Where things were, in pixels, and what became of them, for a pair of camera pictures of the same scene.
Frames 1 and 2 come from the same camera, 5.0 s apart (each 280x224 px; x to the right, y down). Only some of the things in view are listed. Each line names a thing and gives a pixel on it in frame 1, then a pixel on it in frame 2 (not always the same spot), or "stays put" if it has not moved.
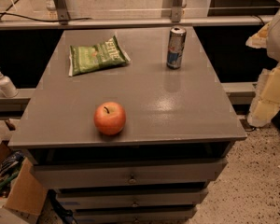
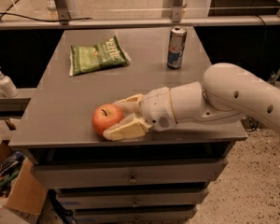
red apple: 109,117 stays put
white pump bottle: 5,83 stays put
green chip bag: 87,59 stays put
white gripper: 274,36 to 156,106
